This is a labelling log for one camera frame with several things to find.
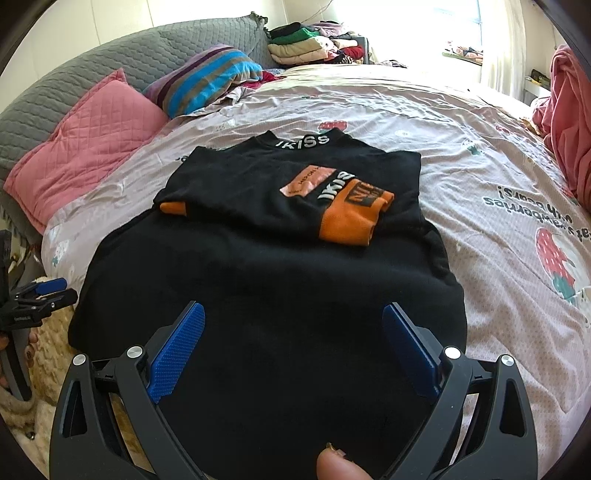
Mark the pink quilted pillow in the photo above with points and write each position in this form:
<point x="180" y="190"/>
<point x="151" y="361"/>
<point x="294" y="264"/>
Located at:
<point x="83" y="138"/>

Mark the pile of folded clothes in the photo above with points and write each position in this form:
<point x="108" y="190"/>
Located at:
<point x="300" y="48"/>

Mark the person's right hand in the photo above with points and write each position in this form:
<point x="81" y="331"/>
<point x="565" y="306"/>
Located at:
<point x="337" y="464"/>

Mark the white curtain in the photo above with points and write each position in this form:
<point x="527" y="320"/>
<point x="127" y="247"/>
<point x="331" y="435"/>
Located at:
<point x="503" y="46"/>

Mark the printed pink bed cover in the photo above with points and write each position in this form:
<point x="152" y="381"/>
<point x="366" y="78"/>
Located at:
<point x="485" y="184"/>

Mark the clutter on windowsill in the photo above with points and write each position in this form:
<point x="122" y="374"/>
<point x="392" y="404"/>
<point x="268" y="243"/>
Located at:
<point x="464" y="51"/>

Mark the black sweater with orange cuffs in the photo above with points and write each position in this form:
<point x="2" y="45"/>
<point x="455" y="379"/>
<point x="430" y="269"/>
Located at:
<point x="277" y="286"/>

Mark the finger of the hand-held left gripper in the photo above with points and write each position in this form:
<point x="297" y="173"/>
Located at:
<point x="48" y="286"/>
<point x="55" y="302"/>

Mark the white side table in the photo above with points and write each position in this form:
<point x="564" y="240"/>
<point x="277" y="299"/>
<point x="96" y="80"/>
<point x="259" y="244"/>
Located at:
<point x="535" y="94"/>

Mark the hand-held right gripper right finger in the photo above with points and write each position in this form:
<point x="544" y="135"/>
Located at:
<point x="408" y="348"/>

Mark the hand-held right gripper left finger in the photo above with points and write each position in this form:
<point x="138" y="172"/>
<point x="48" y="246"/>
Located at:
<point x="178" y="348"/>

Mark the heaped pink blanket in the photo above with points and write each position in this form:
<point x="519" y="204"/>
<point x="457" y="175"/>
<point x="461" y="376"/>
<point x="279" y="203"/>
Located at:
<point x="568" y="115"/>

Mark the grey quilted headboard cushion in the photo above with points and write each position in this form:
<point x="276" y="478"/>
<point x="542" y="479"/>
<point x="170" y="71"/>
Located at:
<point x="115" y="50"/>

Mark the person's left hand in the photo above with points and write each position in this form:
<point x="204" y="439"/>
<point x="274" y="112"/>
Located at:
<point x="31" y="340"/>

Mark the striped pillow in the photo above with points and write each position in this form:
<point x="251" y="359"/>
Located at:
<point x="207" y="74"/>

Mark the fluffy beige rug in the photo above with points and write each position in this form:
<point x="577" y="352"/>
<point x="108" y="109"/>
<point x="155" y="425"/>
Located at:
<point x="39" y="424"/>

